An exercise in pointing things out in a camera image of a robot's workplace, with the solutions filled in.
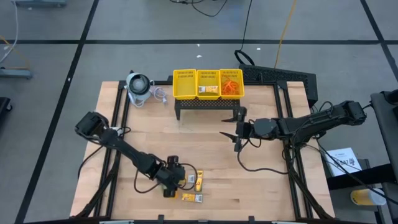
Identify grey metal floor base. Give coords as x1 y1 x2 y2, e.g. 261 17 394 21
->
14 0 68 9
0 68 34 80

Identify black floor object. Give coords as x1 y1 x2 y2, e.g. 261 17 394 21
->
0 96 13 113

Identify white printed paper sheet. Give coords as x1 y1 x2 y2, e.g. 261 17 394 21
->
325 147 364 177

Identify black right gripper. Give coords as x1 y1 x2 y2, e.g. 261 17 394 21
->
218 106 256 153

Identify yellow plastic basket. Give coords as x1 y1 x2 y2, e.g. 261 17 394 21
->
219 68 246 100
172 68 198 101
196 69 222 101

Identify black hanging cable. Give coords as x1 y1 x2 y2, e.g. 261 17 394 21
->
234 0 256 67

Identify yellow snack packets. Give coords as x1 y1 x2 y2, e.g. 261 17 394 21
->
172 174 197 200

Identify yellow hanging cable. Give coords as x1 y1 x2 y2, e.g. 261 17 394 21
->
273 0 298 68

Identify black aluminium table frame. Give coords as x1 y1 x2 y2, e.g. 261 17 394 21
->
70 79 336 220

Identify white yellow snack packet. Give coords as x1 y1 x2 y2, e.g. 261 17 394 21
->
198 85 220 95

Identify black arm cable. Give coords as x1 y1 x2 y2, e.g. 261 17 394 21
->
133 162 200 194
236 136 292 174

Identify white coiled cable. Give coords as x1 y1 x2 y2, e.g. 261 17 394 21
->
150 86 169 105

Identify orange floor cable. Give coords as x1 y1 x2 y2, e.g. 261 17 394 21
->
0 34 32 70

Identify yellow white cylinder container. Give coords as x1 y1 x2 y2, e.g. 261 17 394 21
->
350 187 387 207

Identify black perforated metal panel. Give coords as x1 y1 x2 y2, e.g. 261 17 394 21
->
238 63 318 109

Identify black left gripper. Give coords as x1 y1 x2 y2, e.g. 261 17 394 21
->
160 154 188 199

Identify black side table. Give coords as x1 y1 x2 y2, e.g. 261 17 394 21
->
326 89 398 224

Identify white floor cable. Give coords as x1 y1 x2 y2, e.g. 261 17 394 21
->
0 0 19 65

